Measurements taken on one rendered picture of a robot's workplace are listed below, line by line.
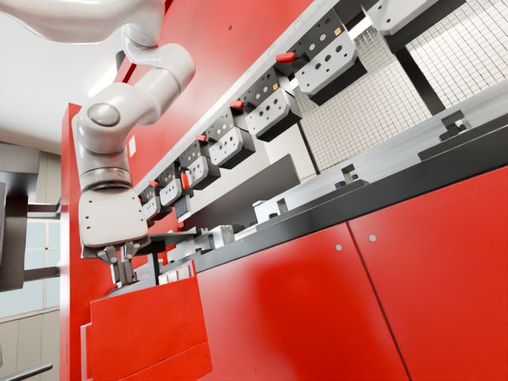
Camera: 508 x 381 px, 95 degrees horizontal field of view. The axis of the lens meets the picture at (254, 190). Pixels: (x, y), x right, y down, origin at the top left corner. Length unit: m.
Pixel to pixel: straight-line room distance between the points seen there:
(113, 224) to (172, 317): 0.19
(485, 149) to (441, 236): 0.13
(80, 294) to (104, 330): 1.34
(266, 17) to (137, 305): 0.84
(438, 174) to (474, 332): 0.21
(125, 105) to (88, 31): 0.32
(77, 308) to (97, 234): 1.31
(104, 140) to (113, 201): 0.11
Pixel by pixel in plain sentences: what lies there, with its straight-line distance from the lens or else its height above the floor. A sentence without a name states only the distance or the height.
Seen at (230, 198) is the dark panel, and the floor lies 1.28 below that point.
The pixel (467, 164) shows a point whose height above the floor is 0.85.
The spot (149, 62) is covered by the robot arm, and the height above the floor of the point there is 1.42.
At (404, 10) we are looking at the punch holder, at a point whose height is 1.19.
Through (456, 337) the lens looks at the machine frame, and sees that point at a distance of 0.45.
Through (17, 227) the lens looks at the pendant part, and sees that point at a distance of 2.38.
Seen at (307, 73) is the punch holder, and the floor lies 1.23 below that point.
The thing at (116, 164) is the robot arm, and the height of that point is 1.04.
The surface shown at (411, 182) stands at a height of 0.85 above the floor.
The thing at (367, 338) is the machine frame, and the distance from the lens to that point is 0.48.
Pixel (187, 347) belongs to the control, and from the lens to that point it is 0.46.
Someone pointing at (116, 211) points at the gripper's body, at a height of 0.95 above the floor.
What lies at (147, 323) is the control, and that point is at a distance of 0.44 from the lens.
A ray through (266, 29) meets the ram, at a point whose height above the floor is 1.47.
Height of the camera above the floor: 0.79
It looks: 19 degrees up
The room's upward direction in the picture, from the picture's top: 16 degrees counter-clockwise
